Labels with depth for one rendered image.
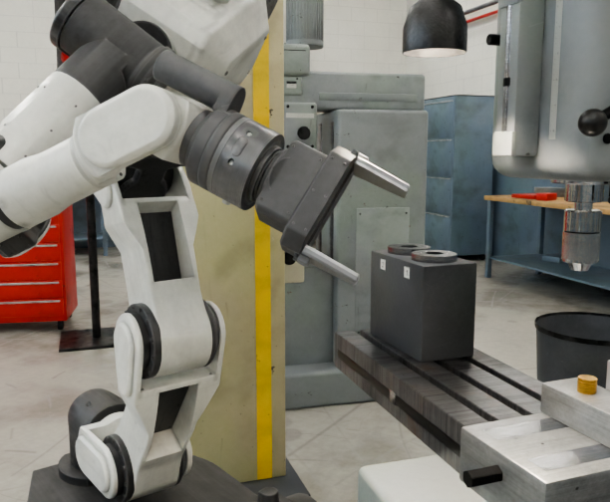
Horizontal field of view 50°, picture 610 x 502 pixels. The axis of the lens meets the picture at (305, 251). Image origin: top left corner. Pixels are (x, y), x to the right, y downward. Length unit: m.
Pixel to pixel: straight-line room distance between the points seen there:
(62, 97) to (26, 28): 8.97
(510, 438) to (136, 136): 0.53
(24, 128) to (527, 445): 0.70
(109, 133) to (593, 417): 0.62
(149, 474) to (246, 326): 1.22
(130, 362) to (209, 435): 1.48
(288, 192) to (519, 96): 0.34
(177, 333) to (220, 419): 1.47
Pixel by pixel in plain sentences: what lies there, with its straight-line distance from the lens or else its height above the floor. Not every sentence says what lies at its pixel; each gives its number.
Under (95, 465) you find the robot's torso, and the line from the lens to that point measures 1.53.
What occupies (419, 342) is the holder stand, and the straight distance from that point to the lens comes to 1.29.
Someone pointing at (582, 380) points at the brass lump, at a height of 1.07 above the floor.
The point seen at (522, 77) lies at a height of 1.43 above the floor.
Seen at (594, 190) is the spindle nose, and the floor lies 1.30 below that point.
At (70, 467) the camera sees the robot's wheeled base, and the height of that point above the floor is 0.59.
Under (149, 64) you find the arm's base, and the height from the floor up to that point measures 1.46.
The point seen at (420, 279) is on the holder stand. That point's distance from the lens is 1.26.
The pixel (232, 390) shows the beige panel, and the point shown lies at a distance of 2.66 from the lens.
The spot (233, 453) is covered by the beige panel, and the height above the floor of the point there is 0.16.
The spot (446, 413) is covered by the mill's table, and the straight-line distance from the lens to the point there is 1.07.
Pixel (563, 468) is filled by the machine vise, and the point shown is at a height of 1.02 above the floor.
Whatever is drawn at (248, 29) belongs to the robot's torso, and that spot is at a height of 1.54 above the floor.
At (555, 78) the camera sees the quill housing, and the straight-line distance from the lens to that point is 0.86.
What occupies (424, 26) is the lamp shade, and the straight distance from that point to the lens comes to 0.76.
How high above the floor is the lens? 1.35
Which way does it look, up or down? 9 degrees down
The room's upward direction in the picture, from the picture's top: straight up
